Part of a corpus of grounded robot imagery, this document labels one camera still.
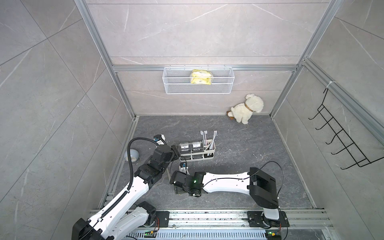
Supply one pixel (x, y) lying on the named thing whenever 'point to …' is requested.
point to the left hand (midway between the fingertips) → (175, 145)
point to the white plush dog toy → (242, 112)
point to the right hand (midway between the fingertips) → (180, 186)
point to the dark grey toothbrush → (204, 138)
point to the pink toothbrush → (214, 136)
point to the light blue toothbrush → (205, 132)
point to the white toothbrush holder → (197, 150)
